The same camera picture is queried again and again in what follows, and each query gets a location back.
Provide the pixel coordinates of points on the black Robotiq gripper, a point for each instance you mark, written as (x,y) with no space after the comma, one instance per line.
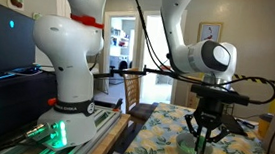
(209,113)

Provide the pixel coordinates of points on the green spiky ball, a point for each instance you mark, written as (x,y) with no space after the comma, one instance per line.
(201,141)

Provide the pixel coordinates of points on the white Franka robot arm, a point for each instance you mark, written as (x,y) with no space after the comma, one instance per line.
(65,64)

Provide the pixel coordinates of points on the green plastic packet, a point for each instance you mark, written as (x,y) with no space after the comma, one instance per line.
(186,148)

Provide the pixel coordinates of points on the wooden lattice chair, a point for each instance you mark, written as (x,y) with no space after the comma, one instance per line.
(192,102)
(131,90)

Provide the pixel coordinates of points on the black tablet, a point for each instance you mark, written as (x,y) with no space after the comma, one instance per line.
(236,127)

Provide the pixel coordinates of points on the lemon print tablecloth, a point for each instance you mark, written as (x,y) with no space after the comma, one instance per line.
(159,129)

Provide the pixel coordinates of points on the yellow cup dark lid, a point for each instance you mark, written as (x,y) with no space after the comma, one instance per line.
(265,126)

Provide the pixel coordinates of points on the dark plaid seat cushion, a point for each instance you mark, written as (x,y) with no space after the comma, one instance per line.
(143,111)

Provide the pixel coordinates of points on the wooden board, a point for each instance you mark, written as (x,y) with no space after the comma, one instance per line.
(104,144)

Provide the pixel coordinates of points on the red joint clip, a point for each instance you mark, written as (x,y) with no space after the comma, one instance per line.
(87,20)

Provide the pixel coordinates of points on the black cabinet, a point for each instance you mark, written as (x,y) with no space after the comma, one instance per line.
(7,109)

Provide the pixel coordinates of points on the blue lit device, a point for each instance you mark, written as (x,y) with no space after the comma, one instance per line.
(14,73)

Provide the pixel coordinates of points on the black flat monitor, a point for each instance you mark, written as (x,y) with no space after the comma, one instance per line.
(6,42)

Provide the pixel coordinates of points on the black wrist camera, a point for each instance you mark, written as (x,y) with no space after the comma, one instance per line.
(219,95)

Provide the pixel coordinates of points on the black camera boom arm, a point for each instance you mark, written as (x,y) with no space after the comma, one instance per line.
(128,72)

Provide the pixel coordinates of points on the aluminium rail mounting base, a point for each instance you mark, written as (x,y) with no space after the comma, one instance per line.
(103,124)

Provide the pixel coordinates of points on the white wall cabinet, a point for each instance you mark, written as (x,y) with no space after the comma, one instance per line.
(63,3)

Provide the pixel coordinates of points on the cherry wall picture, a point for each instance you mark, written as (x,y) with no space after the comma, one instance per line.
(15,0)

